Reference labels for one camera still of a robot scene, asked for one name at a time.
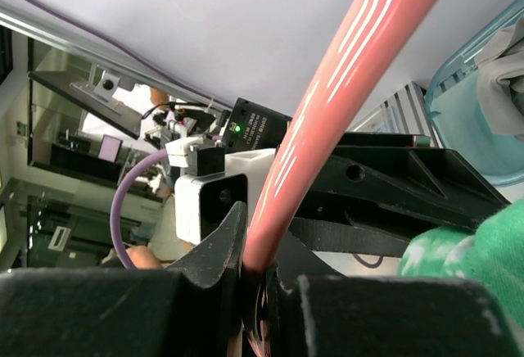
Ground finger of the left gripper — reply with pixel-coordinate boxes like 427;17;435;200
289;218;413;258
296;133;509;230

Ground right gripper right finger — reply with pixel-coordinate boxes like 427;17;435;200
267;234;523;356

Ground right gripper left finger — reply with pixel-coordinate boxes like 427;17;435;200
1;202;246;356

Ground green tie-dye trousers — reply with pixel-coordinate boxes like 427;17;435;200
397;200;523;326

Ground pink hanger with green trousers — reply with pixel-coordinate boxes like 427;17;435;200
242;0;437;274

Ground person's hand in background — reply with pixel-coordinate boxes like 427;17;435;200
126;246;162;269

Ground teal plastic basket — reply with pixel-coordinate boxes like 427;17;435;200
425;0;523;186

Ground grey cloth in basket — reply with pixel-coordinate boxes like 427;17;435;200
475;18;523;141

